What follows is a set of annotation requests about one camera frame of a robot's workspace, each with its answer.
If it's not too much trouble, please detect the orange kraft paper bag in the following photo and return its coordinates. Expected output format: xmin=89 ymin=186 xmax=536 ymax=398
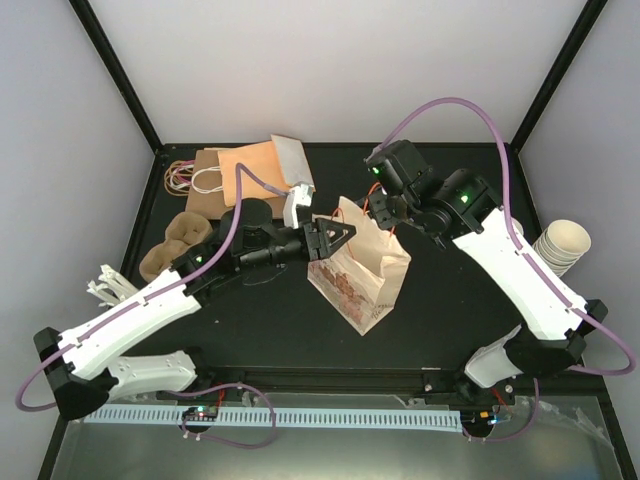
xmin=218 ymin=134 xmax=315 ymax=207

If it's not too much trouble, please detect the white slotted cable rail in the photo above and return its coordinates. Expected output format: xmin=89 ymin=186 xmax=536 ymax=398
xmin=84 ymin=404 xmax=462 ymax=433

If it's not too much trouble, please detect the brown pulp cup carrier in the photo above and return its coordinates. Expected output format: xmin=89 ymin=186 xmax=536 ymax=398
xmin=139 ymin=212 xmax=213 ymax=283

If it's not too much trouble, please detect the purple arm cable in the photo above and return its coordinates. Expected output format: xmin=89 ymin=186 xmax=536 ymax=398
xmin=14 ymin=164 xmax=291 ymax=447
xmin=374 ymin=96 xmax=637 ymax=441

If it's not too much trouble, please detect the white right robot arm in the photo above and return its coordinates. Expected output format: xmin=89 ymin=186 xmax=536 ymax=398
xmin=365 ymin=140 xmax=607 ymax=403

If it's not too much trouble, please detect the brown kraft paper bag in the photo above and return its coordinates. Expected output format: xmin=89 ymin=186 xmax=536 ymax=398
xmin=165 ymin=149 xmax=295 ymax=223

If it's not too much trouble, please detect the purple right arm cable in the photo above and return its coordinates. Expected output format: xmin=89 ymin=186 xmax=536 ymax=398
xmin=374 ymin=96 xmax=637 ymax=441

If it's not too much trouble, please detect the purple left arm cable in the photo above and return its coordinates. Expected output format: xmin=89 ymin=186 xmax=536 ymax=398
xmin=14 ymin=164 xmax=291 ymax=447

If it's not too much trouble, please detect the printed white paper bag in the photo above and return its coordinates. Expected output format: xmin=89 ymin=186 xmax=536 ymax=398
xmin=307 ymin=196 xmax=411 ymax=336

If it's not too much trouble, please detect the stack of paper cups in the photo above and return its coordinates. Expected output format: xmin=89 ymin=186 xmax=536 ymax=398
xmin=533 ymin=219 xmax=592 ymax=278

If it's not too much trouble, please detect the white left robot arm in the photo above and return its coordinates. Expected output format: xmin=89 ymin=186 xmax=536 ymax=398
xmin=34 ymin=198 xmax=356 ymax=421

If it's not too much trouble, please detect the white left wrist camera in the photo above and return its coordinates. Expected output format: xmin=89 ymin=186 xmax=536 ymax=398
xmin=283 ymin=183 xmax=314 ymax=229

